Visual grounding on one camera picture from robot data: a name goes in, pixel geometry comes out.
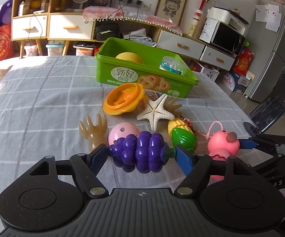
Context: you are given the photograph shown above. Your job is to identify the pink pig toy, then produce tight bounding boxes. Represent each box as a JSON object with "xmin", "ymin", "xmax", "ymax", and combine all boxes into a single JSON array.
[{"xmin": 201, "ymin": 120, "xmax": 241, "ymax": 181}]

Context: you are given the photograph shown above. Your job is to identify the tan rubber hand toy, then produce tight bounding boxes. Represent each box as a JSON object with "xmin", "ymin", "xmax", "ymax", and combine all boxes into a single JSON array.
[
  {"xmin": 79, "ymin": 113, "xmax": 109, "ymax": 152},
  {"xmin": 163, "ymin": 97, "xmax": 182, "ymax": 117}
]

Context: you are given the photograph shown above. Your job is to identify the yellow green toy corn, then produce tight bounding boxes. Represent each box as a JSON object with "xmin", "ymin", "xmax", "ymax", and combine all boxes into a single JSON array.
[{"xmin": 168, "ymin": 118, "xmax": 198, "ymax": 153}]

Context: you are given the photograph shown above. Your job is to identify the purple toy grapes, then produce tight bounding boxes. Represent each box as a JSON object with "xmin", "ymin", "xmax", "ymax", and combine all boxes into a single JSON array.
[{"xmin": 108, "ymin": 131, "xmax": 176, "ymax": 173}]

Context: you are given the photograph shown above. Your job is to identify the clear cotton swab jar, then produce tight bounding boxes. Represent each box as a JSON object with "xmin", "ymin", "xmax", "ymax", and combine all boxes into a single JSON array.
[{"xmin": 159, "ymin": 56, "xmax": 188, "ymax": 75}]

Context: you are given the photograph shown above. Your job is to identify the small orange toy figure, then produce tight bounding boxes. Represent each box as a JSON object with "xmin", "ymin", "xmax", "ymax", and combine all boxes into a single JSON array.
[{"xmin": 179, "ymin": 116, "xmax": 194, "ymax": 131}]

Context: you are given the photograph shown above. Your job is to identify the pink toy ball half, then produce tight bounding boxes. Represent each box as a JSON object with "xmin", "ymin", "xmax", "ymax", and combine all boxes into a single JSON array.
[{"xmin": 108, "ymin": 122, "xmax": 141, "ymax": 145}]

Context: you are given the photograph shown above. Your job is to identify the white starfish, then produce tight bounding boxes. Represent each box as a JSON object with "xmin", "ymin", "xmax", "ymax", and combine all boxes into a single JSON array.
[{"xmin": 136, "ymin": 94, "xmax": 175, "ymax": 132}]

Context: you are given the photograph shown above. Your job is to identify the white toy crate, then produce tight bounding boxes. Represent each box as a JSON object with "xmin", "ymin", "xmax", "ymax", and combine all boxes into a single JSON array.
[{"xmin": 188, "ymin": 60, "xmax": 219, "ymax": 81}]

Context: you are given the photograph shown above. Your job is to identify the orange toy lid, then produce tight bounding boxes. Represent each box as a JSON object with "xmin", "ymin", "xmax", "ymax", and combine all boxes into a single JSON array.
[{"xmin": 103, "ymin": 83, "xmax": 145, "ymax": 116}]

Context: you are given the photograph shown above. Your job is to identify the grey checked tablecloth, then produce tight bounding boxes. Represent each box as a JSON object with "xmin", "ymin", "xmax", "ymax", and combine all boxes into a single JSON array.
[{"xmin": 0, "ymin": 55, "xmax": 257, "ymax": 235}]

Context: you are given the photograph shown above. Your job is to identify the pink card box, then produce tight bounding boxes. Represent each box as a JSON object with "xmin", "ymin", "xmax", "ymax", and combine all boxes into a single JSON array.
[{"xmin": 145, "ymin": 89, "xmax": 158, "ymax": 101}]

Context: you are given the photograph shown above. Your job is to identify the black microwave oven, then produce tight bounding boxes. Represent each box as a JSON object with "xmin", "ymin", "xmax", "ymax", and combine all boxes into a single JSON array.
[{"xmin": 199, "ymin": 18, "xmax": 245, "ymax": 55}]

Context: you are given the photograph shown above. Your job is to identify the green plastic cookie bin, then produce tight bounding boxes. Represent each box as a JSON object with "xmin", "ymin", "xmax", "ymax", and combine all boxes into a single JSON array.
[{"xmin": 95, "ymin": 38, "xmax": 198, "ymax": 98}]

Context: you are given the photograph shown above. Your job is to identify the silver refrigerator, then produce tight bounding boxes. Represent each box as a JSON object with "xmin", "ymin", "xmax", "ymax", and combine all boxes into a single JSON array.
[{"xmin": 245, "ymin": 0, "xmax": 285, "ymax": 102}]

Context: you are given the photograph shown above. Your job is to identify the black printer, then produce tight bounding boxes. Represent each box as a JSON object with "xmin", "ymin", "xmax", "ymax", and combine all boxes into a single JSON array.
[{"xmin": 95, "ymin": 23, "xmax": 123, "ymax": 41}]

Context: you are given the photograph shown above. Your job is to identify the wooden tv cabinet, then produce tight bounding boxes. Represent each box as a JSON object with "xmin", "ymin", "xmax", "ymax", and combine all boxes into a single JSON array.
[{"xmin": 46, "ymin": 12, "xmax": 235, "ymax": 71}]

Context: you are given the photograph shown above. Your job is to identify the red paper bag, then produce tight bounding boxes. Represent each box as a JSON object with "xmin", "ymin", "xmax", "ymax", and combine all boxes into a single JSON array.
[{"xmin": 0, "ymin": 24, "xmax": 14, "ymax": 61}]

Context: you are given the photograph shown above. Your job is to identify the pink lace cloth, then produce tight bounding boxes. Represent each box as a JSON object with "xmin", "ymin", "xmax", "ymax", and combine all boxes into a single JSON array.
[{"xmin": 83, "ymin": 6, "xmax": 183, "ymax": 36}]

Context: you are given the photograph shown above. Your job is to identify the framed cartoon girl picture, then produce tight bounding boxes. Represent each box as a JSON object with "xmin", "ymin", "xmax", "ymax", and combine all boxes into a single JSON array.
[{"xmin": 154, "ymin": 0, "xmax": 187, "ymax": 26}]

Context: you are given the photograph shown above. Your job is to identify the wooden shelf unit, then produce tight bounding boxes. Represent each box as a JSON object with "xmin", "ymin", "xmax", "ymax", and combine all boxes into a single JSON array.
[{"xmin": 10, "ymin": 0, "xmax": 64, "ymax": 59}]

